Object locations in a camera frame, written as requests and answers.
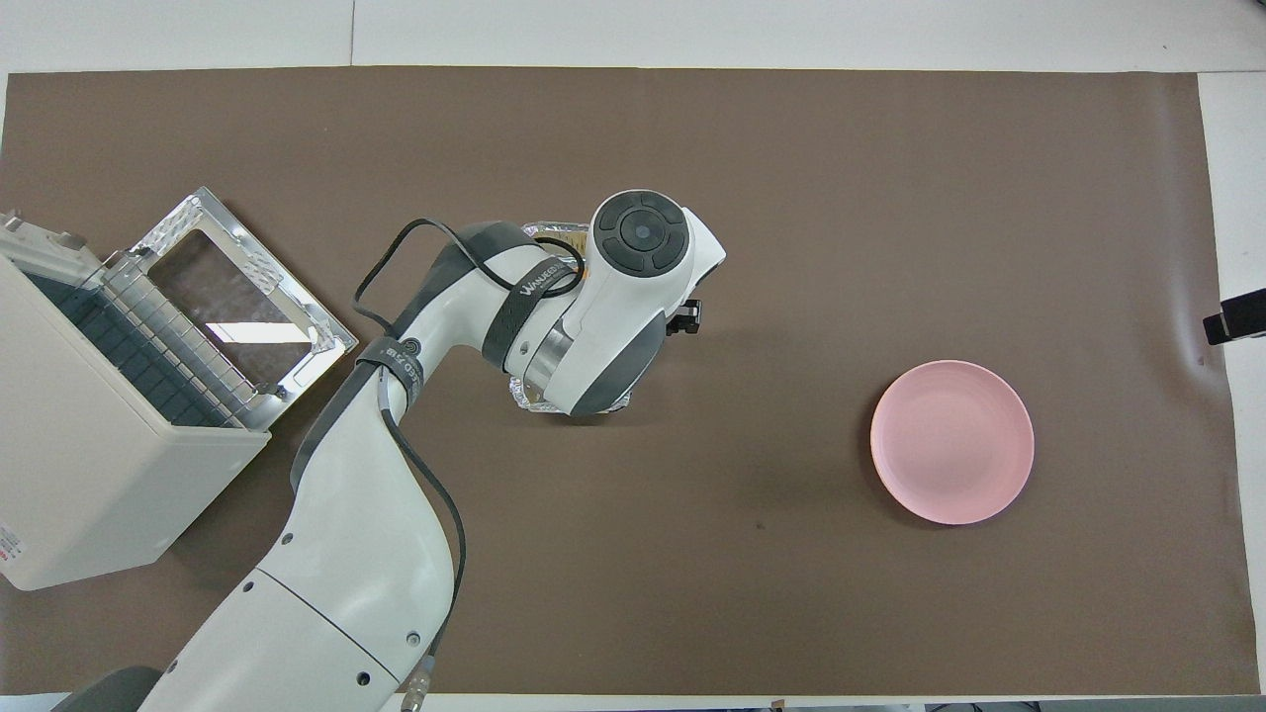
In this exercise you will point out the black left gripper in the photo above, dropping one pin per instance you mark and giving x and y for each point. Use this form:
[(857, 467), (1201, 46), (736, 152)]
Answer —
[(685, 318)]

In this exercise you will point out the aluminium foil tray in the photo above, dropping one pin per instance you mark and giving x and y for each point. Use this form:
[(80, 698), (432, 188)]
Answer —
[(529, 396)]

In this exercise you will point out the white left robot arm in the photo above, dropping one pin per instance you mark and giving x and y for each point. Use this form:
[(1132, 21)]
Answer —
[(366, 534)]

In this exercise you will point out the silver oven door glass window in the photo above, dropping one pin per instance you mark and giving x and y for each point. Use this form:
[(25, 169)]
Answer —
[(297, 307)]

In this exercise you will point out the white toaster oven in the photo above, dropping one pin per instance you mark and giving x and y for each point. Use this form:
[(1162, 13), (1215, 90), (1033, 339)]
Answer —
[(89, 475)]

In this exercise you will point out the brown table mat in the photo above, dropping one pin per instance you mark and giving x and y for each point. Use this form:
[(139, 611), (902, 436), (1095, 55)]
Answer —
[(791, 198)]

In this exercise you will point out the pink round plate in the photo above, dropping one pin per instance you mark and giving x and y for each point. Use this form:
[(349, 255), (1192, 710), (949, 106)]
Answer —
[(951, 442)]

